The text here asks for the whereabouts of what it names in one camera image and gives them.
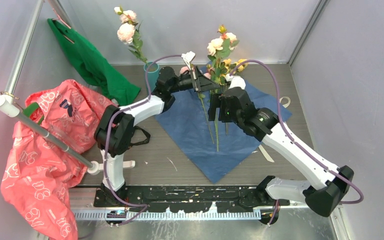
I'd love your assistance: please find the pink flower stem left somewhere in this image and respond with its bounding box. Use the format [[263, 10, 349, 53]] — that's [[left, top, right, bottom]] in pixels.
[[179, 66, 215, 144]]

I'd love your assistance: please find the green cloth bag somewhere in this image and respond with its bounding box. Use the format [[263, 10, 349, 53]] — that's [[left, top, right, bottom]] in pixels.
[[47, 18, 141, 106]]

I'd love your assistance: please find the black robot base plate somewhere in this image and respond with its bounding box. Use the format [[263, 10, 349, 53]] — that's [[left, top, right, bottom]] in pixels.
[[94, 185, 291, 215]]

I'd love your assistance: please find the yellow cream flower stem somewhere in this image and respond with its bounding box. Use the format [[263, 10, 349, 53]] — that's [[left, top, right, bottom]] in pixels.
[[205, 24, 249, 136]]

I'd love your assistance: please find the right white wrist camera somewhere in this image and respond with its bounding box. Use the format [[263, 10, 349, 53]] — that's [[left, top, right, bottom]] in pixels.
[[225, 74, 246, 90]]

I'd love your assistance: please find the teal ceramic vase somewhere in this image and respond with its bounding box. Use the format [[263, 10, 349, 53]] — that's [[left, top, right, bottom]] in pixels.
[[143, 62, 160, 95]]

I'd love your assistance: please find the pink flower stem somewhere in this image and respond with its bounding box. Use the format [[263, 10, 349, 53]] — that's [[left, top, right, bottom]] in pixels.
[[179, 66, 215, 144], [201, 88, 220, 152]]

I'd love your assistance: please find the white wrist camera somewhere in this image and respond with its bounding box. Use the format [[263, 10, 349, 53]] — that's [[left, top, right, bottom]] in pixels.
[[225, 74, 246, 90], [181, 51, 196, 73]]

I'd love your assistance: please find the black strap with lettering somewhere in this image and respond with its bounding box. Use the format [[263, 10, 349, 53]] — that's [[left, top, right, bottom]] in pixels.
[[127, 125, 152, 147]]

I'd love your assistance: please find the aluminium rail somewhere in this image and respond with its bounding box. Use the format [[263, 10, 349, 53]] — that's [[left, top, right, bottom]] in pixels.
[[73, 185, 340, 225]]

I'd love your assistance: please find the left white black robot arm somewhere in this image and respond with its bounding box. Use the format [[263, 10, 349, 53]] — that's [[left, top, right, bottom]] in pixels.
[[94, 66, 221, 207]]

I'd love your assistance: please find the grey rod with white caps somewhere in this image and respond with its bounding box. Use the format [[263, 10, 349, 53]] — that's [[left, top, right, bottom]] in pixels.
[[0, 94, 104, 175]]

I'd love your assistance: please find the blue paper bouquet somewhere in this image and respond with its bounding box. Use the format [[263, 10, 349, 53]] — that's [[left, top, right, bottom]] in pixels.
[[154, 66, 293, 185]]

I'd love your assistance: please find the pink printed raincoat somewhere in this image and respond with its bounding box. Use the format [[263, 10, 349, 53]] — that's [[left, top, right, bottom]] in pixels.
[[0, 79, 112, 240]]

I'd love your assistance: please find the silver metal frame pole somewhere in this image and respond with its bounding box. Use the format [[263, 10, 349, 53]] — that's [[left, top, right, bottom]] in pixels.
[[3, 0, 44, 96]]

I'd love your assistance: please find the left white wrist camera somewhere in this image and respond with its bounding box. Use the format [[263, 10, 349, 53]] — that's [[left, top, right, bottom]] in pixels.
[[181, 51, 196, 73]]

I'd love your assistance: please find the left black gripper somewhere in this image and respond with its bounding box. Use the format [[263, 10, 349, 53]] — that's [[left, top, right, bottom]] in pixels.
[[169, 65, 220, 94]]

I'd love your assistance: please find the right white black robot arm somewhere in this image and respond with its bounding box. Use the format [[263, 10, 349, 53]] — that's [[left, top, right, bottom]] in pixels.
[[208, 87, 355, 217]]

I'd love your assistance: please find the pink flower stem right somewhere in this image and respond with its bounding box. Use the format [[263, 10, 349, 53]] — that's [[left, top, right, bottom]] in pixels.
[[201, 88, 220, 152]]

